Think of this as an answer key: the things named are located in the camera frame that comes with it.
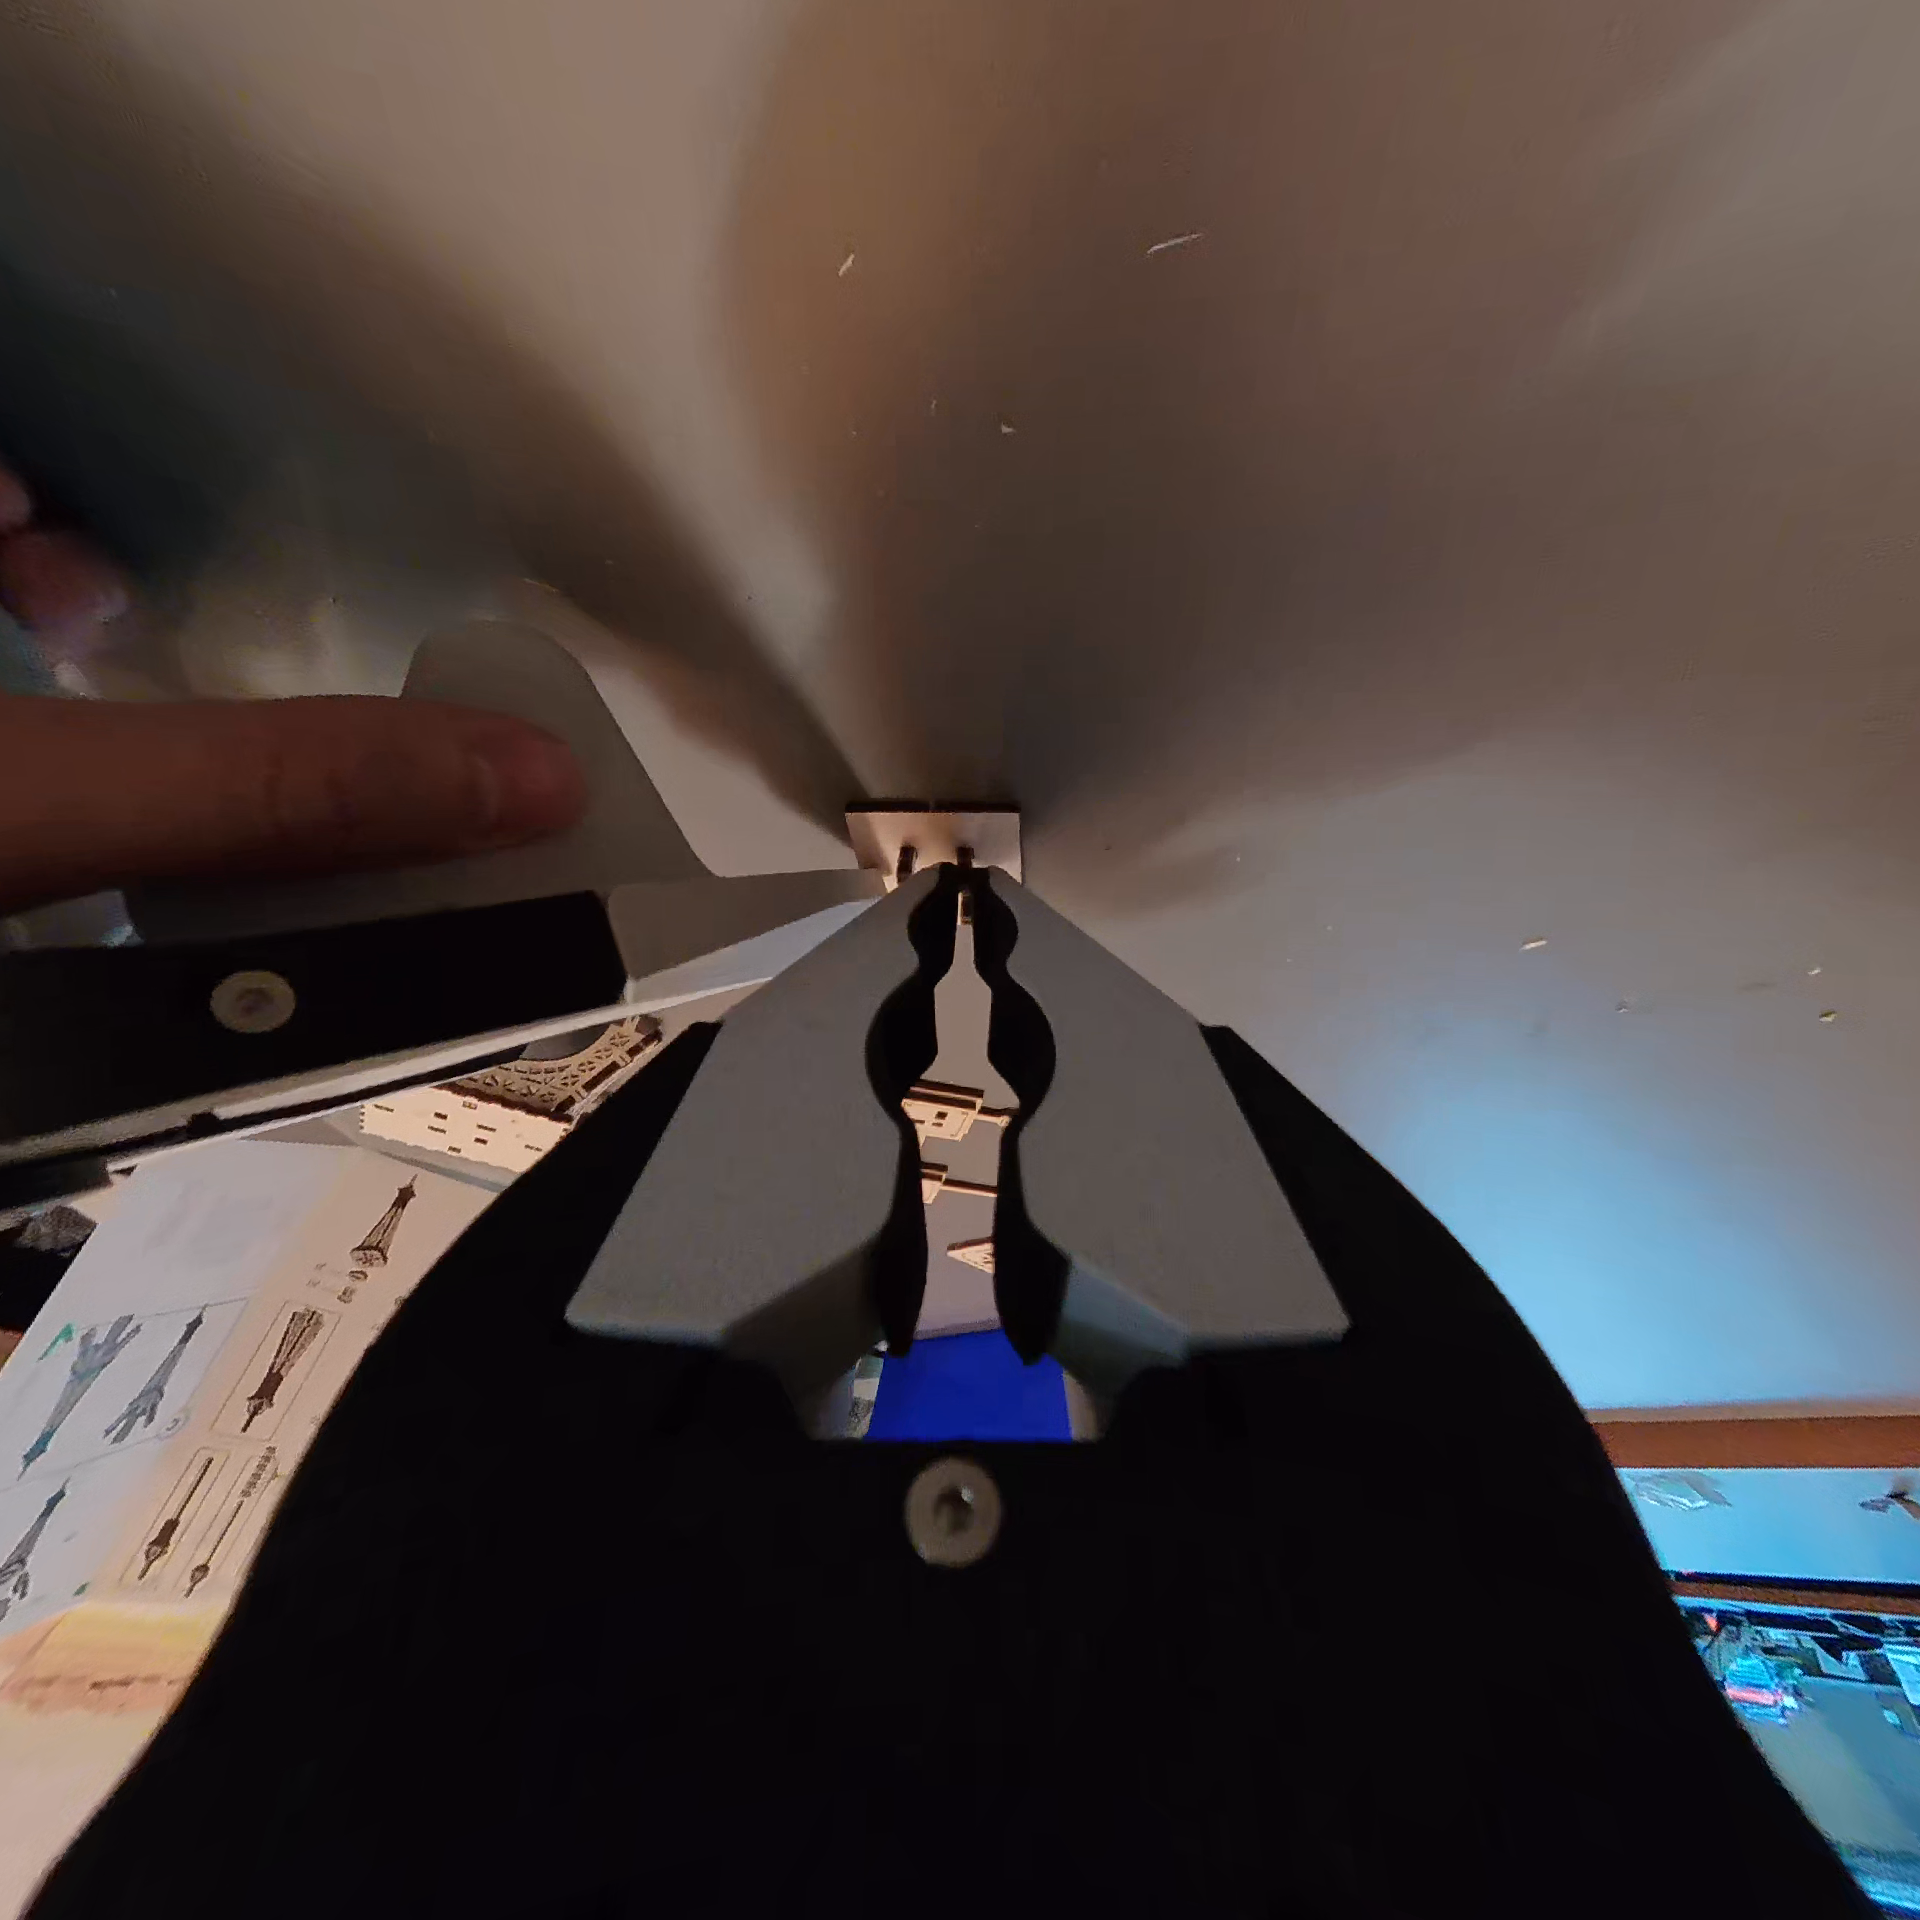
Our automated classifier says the wooden lattice tower base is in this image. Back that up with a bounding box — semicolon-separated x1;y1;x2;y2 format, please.
360;1012;671;1175

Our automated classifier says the paper instruction leaflet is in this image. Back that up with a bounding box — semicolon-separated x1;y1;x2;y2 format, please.
0;1140;519;1876

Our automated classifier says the blue plastic bin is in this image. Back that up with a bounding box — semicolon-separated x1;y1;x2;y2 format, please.
866;1333;1078;1444

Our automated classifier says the brown wooden board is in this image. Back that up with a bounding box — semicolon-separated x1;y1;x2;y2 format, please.
1587;1408;1920;1474

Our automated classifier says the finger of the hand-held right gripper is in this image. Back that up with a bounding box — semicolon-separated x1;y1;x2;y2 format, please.
0;964;778;1192
133;617;897;1009

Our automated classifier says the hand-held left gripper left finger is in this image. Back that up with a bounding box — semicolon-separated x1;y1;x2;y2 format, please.
566;859;965;1441

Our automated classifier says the person's right hand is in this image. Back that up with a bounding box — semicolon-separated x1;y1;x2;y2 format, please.
0;465;590;912

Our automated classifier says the wooden four-square frame piece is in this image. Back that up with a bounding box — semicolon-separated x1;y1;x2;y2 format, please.
897;1079;1025;1277

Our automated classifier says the lit computer screen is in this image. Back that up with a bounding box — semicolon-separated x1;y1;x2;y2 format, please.
1678;1599;1920;1920

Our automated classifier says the small square wooden plate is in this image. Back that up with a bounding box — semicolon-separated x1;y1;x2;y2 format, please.
845;800;1025;923

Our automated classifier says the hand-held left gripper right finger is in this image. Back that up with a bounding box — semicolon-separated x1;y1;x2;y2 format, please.
965;859;1353;1441

